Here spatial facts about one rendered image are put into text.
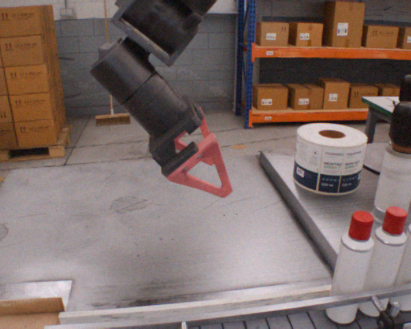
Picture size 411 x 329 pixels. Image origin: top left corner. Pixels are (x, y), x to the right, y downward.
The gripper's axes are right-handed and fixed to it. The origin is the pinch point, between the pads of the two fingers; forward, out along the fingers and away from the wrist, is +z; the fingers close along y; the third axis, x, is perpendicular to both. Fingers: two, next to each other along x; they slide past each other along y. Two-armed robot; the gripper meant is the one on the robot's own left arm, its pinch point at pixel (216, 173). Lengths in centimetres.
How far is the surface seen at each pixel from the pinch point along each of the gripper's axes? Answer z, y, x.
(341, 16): 116, 360, -164
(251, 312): 19.4, -3.5, 9.8
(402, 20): 201, 434, -264
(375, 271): 31.8, -0.2, -8.3
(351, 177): 47, 43, -20
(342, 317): 34.9, -1.5, 0.7
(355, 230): 21.7, -0.2, -9.5
